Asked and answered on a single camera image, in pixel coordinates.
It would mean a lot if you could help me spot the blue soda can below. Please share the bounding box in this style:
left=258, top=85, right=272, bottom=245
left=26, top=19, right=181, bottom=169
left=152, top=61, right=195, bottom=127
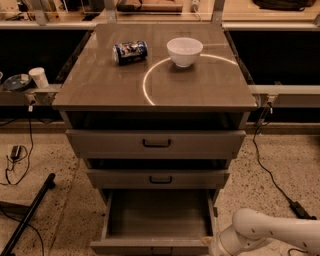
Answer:
left=112, top=41, right=148, bottom=65

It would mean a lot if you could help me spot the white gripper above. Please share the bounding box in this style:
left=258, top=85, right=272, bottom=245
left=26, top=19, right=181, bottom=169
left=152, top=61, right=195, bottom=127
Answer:
left=201, top=225, right=271, bottom=256

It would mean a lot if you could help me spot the white paper cup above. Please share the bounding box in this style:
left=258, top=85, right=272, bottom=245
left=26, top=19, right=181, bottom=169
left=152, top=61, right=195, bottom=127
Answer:
left=28, top=67, right=49, bottom=88

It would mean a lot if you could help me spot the black cable left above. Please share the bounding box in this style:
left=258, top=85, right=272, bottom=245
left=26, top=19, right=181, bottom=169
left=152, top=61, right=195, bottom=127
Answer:
left=0, top=104, right=36, bottom=187

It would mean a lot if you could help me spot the black power adapter left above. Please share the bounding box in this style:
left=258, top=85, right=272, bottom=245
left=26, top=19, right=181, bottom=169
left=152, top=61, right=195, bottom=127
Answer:
left=10, top=145, right=21, bottom=160

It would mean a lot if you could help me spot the black cable with adapter right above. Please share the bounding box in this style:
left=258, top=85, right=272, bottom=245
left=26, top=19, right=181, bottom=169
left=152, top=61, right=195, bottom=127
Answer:
left=252, top=103, right=318, bottom=256

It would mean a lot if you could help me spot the dark blue plate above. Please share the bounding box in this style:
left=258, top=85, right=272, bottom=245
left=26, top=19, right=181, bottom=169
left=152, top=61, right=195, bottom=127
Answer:
left=3, top=74, right=32, bottom=92

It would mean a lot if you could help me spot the grey drawer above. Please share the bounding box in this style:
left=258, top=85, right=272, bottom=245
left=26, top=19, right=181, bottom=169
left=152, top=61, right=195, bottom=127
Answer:
left=86, top=169, right=229, bottom=189
left=91, top=189, right=218, bottom=256
left=66, top=129, right=245, bottom=159

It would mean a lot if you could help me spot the black pole on floor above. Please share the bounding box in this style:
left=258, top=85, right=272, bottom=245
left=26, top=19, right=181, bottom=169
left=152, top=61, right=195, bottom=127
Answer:
left=1, top=173, right=56, bottom=256

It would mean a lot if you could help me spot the grey drawer cabinet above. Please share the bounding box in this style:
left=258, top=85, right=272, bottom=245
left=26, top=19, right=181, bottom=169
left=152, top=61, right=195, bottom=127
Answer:
left=52, top=22, right=259, bottom=214

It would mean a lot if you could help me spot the white bowl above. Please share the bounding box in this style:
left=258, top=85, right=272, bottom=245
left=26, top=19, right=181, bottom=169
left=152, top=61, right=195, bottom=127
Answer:
left=167, top=37, right=203, bottom=68

